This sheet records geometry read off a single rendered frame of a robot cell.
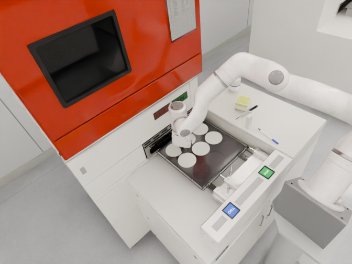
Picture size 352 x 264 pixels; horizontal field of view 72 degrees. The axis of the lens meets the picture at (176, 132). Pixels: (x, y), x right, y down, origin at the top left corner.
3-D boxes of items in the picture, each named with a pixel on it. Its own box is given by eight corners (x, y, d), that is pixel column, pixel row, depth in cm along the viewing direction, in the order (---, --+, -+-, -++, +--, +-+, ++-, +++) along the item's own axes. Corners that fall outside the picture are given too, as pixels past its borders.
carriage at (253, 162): (211, 197, 120) (211, 194, 118) (255, 154, 135) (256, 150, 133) (224, 208, 115) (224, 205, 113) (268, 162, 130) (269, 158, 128)
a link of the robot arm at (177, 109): (190, 130, 118) (185, 118, 124) (188, 110, 108) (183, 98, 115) (174, 134, 117) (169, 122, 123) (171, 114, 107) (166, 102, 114)
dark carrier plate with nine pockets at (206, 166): (157, 151, 139) (157, 150, 138) (199, 119, 153) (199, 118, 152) (202, 187, 119) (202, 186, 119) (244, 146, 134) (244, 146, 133)
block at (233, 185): (223, 183, 121) (223, 179, 119) (228, 178, 123) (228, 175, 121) (237, 193, 117) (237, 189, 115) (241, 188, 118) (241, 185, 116)
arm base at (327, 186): (347, 209, 100) (377, 173, 95) (336, 215, 87) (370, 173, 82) (305, 180, 113) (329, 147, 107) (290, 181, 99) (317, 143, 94)
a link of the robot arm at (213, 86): (237, 99, 102) (185, 142, 113) (223, 79, 113) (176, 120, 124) (226, 88, 96) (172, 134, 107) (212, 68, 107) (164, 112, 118)
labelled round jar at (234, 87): (226, 90, 158) (227, 78, 151) (233, 85, 161) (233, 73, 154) (235, 94, 154) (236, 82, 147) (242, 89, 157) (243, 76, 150)
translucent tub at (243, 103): (234, 110, 144) (234, 101, 139) (239, 103, 148) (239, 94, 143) (246, 114, 141) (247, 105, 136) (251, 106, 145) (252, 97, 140)
